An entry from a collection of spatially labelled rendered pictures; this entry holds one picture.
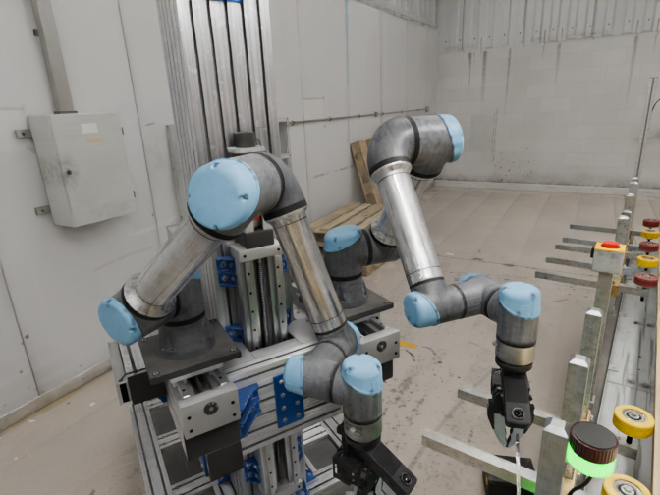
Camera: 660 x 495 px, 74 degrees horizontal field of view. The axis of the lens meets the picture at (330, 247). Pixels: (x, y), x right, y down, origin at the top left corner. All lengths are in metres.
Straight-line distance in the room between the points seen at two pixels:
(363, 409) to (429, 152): 0.58
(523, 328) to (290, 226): 0.49
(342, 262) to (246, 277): 0.28
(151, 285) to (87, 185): 1.89
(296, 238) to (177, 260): 0.23
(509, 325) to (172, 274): 0.66
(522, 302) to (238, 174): 0.56
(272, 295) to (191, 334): 0.30
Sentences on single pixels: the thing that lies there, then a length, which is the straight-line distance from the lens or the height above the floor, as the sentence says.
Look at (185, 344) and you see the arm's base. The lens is 1.18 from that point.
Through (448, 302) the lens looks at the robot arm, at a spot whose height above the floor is 1.24.
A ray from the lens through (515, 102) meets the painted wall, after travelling 8.66.
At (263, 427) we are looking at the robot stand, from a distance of 1.41.
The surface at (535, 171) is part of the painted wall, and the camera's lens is 8.70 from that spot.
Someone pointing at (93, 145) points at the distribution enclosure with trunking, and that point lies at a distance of 2.84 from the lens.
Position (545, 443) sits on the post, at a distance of 0.80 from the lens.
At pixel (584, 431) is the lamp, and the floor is 1.16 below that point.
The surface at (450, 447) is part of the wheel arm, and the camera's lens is 1.17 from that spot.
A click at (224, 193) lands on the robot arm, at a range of 0.76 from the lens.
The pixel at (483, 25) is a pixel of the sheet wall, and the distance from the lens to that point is 8.84.
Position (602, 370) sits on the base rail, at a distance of 1.86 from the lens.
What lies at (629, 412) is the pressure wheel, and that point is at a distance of 1.32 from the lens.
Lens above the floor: 1.63
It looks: 18 degrees down
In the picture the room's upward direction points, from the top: 3 degrees counter-clockwise
